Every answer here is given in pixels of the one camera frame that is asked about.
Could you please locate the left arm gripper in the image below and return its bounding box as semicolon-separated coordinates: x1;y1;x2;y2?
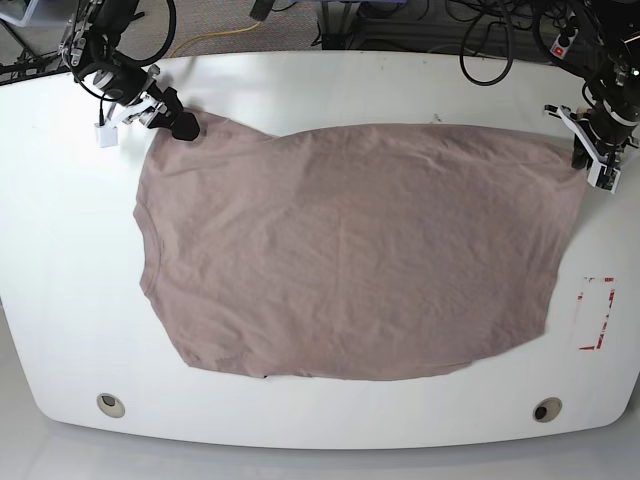
544;99;639;169

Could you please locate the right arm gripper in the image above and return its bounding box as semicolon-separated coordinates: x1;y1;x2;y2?
94;64;200;140

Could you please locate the mauve T-shirt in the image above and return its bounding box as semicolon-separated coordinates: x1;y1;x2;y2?
134;113;586;381

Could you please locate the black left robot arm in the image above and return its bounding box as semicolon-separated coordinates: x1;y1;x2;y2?
532;1;639;164

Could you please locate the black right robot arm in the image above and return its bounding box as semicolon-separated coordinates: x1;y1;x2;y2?
59;1;200;148

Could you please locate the red tape rectangle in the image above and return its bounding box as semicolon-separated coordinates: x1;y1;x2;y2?
571;277;616;351

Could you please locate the right table grommet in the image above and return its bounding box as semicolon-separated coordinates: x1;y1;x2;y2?
532;397;563;423

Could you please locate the table grommet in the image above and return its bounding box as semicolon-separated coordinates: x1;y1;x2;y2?
532;397;563;423
96;393;125;419

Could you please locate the left table grommet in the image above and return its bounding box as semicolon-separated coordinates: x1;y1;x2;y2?
96;393;125;419

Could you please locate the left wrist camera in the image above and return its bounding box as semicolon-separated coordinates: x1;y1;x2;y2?
587;162;621;194

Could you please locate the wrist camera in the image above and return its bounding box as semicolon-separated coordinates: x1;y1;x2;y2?
587;162;621;194
94;124;119;148

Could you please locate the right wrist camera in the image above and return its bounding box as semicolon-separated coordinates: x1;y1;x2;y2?
94;124;119;148

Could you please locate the power strip red switch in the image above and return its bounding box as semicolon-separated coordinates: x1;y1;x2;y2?
549;30;578;60

